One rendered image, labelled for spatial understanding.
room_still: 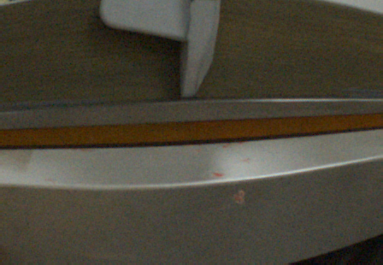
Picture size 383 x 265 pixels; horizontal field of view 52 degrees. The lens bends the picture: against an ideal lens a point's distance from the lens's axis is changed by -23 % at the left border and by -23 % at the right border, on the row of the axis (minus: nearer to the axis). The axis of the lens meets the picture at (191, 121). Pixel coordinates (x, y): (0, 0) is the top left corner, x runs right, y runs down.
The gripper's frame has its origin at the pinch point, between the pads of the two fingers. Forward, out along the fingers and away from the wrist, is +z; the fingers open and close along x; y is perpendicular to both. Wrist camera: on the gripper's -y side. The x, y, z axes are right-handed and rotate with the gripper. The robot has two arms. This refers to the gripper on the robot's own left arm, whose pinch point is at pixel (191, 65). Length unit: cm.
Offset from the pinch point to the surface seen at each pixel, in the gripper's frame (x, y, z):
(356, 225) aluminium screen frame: 13.8, -3.4, 4.2
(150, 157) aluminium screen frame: 11.4, 3.9, 1.4
